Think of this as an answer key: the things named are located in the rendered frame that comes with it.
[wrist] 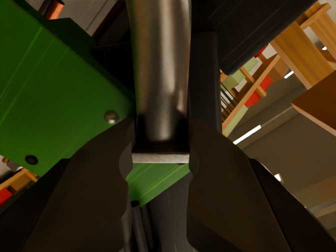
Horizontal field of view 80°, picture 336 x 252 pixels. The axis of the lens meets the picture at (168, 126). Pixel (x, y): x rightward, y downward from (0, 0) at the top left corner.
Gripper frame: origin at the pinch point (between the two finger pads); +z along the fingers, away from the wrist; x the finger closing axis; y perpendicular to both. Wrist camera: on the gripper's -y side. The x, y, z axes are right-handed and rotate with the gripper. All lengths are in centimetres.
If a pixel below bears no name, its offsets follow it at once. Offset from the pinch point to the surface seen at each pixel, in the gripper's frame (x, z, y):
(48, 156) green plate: -9.4, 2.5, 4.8
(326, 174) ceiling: 323, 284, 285
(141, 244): -2.0, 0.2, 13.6
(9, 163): -25.3, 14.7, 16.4
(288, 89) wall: 491, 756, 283
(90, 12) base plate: -21, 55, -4
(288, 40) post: 46, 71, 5
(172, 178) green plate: 0.8, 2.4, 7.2
